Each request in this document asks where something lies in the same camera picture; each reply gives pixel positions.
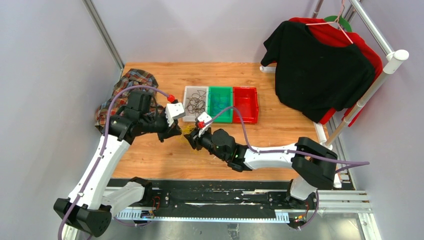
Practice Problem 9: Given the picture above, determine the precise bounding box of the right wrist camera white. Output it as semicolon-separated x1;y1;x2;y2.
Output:
195;111;212;137

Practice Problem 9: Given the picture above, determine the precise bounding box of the red t-shirt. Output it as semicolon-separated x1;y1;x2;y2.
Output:
289;17;383;125

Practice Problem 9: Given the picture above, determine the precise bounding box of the pink clothes hanger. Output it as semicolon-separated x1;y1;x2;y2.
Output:
306;0;354;44

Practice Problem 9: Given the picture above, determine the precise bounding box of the brown cable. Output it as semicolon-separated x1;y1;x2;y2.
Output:
187;89;208;115
184;99;207;119

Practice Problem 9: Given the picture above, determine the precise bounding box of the black t-shirt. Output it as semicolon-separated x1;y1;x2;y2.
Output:
260;19;381;123

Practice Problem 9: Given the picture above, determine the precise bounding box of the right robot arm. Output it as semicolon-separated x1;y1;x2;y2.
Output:
184;128;338;209

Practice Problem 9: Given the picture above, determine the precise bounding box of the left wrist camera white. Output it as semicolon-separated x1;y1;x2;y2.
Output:
164;102;186;127

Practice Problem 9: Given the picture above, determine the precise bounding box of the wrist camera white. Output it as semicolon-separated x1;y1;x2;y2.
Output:
195;111;212;137
164;102;186;127

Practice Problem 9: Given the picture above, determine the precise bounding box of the green clothes hanger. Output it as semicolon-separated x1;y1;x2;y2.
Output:
323;15;353;33

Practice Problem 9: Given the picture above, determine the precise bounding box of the blue cable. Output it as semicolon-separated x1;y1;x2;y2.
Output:
209;92;231;115

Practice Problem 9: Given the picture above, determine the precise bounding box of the plaid flannel shirt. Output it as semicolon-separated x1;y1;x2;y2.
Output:
94;68;164;133

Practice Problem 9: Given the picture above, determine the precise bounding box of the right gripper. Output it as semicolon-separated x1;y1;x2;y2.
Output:
184;126;228;162

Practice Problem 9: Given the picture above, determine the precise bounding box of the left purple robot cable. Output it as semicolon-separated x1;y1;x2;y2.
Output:
57;85;176;240

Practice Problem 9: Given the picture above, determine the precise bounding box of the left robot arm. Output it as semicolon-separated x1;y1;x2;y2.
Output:
53;90;185;240

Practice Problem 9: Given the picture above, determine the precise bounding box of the white plastic bin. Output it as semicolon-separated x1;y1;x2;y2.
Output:
182;86;209;122

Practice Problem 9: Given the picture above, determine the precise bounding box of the green plastic bin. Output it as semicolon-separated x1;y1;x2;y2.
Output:
207;86;233;124

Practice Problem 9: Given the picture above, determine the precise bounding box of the white clothes rack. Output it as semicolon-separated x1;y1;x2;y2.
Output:
259;0;410;189

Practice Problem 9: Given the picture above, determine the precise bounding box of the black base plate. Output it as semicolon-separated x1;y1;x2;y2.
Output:
120;179;320;220

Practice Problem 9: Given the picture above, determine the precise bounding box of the red plastic bin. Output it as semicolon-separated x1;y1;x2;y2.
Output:
233;86;259;124

